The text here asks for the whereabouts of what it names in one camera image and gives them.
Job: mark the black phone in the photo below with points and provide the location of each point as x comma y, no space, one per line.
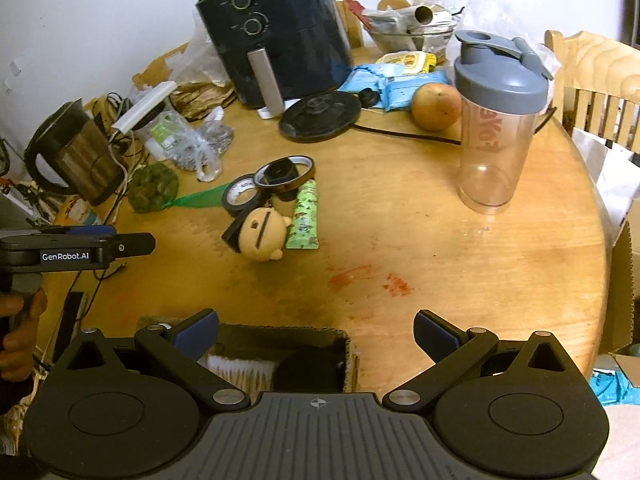
70,320

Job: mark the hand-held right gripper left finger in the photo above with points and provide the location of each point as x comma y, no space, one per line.
200,334

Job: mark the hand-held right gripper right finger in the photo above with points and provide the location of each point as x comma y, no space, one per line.
435,335

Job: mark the amber tape roll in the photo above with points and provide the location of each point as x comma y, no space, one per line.
300,182

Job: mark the white foil packet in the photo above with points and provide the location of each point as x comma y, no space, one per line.
390,20

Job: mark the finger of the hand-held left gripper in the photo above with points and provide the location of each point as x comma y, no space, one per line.
90,230
132,246

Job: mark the green net bag of nuts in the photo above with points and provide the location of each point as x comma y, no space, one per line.
152,187

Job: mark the clear packet with green label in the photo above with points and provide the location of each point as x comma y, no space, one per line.
167,132

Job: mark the small black round cap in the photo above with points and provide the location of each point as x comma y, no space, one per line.
367,97

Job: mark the large cardboard box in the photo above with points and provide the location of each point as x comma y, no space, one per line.
622,285

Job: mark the black tape roll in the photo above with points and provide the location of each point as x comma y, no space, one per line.
232,208

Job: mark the white power strip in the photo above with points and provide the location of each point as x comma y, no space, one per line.
145,105

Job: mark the round yellow-brown pear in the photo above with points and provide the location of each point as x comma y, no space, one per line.
435,107

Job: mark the black kettle base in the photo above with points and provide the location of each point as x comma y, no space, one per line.
320,120

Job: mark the teal plastic packet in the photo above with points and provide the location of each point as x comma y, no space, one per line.
615,387

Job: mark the small black block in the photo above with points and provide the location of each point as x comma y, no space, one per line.
231,237

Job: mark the yellow cartoon figure toy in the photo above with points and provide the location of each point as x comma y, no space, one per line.
260,235

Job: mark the steel electric kettle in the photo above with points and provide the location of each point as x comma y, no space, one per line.
75,155

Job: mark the crumpled bag with brown contents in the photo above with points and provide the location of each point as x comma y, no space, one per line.
200,95

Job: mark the clear shaker bottle grey lid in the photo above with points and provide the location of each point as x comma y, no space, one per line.
490,160

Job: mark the blue wipes packet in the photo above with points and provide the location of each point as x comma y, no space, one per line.
365,77
400,92

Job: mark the red snack packet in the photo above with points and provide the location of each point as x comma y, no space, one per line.
356,7

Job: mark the glass bowl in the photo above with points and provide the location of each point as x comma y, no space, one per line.
395,42

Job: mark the black round jar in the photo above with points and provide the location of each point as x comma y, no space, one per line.
310,372

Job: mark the yellow wipes packet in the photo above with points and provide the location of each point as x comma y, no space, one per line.
405,60

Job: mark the black air fryer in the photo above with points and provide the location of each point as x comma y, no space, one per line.
300,35

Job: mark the pack of cotton swabs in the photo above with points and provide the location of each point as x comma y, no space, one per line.
240,372

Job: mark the green printed tube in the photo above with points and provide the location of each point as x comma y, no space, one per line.
302,220

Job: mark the black hexagonal holder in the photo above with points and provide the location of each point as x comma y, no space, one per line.
280,171

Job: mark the silver foil roll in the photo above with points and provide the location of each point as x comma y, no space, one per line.
417,15

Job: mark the white plastic bag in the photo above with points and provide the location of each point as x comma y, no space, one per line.
500,10

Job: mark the person's left hand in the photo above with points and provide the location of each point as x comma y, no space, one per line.
20,345

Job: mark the clear bag of seeds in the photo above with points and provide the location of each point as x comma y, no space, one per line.
215,137

